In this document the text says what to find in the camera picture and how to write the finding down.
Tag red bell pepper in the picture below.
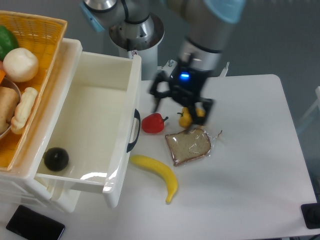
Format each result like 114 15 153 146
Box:
141 113 169 134

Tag open upper white drawer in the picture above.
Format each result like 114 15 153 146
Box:
36 52 142 208

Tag white plastic drawer cabinet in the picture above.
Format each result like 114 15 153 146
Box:
0 38 83 213

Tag black smartphone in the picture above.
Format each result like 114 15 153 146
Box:
6 205 66 240

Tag white round bun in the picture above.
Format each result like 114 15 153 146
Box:
3 47 39 83

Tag yellow banana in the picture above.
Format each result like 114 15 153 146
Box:
129 155 178 204

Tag orange woven basket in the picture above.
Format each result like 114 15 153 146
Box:
0 10 69 172

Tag black device at edge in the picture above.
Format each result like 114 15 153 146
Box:
300 203 320 229

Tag green pepper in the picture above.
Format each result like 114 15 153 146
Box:
0 25 20 61

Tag beige potato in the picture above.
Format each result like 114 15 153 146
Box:
0 86 20 134

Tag black drawer handle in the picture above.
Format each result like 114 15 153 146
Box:
126 109 142 153

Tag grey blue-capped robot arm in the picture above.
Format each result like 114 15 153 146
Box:
80 0 246 126

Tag cream peanut-shaped toy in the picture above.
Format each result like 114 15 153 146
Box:
10 87 38 135

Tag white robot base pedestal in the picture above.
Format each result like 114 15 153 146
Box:
109 13 177 81

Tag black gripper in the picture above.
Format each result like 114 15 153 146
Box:
149 56 216 135

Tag yellow bell pepper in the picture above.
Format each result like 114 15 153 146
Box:
177 107 205 129

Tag wrapped bread slice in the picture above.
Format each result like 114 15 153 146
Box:
165 128 223 167

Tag dark purple mangosteen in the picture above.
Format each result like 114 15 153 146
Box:
43 147 69 172

